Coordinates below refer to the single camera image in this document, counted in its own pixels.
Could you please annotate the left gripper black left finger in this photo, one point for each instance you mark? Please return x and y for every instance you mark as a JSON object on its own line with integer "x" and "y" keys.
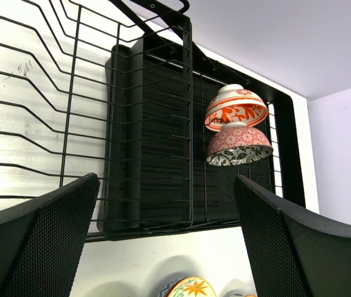
{"x": 42, "y": 239}

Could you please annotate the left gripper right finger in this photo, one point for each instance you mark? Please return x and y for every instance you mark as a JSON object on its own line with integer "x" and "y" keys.
{"x": 292, "y": 251}

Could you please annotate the black leaf pattern bowl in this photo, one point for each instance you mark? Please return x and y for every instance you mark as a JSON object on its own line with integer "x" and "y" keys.
{"x": 237, "y": 144}

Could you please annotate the orange floral bowl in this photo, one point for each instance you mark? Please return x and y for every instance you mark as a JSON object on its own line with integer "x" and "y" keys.
{"x": 233, "y": 103}

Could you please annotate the black dish rack tray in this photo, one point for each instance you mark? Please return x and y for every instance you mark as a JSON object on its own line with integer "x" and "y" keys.
{"x": 156, "y": 178}

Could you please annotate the green bowl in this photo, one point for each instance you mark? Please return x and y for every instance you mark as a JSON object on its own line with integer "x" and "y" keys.
{"x": 241, "y": 295}

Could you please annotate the leaf pattern white bowl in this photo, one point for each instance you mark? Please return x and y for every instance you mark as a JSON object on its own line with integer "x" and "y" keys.
{"x": 188, "y": 287}

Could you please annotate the black wire plate rack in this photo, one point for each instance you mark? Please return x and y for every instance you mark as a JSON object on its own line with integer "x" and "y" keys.
{"x": 53, "y": 93}

